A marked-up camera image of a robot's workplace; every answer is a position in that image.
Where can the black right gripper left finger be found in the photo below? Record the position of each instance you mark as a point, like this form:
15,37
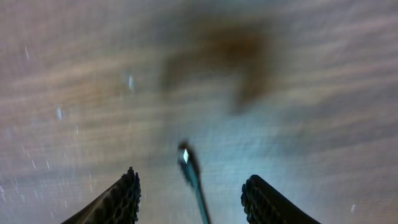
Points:
119,204

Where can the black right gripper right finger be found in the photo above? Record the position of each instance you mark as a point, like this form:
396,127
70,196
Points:
263,204

